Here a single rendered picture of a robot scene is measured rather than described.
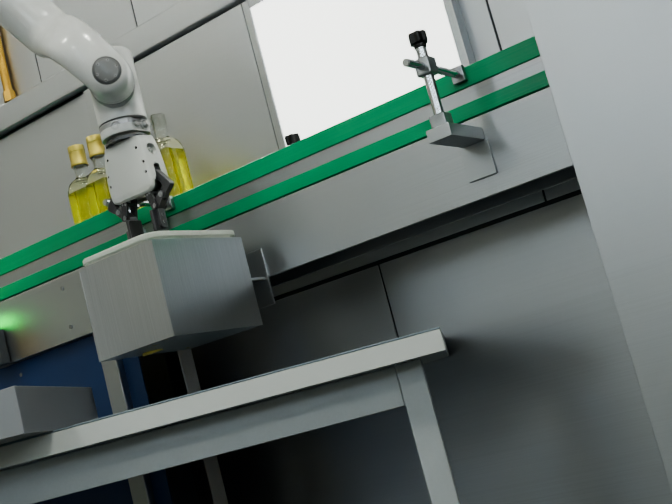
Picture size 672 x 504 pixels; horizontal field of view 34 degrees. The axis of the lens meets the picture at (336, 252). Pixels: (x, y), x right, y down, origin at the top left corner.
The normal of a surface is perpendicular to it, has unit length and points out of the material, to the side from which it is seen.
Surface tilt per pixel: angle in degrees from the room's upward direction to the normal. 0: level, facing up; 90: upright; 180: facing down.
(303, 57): 90
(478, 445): 90
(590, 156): 90
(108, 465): 90
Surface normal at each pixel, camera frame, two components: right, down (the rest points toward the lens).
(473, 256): -0.56, 0.02
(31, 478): -0.11, -0.12
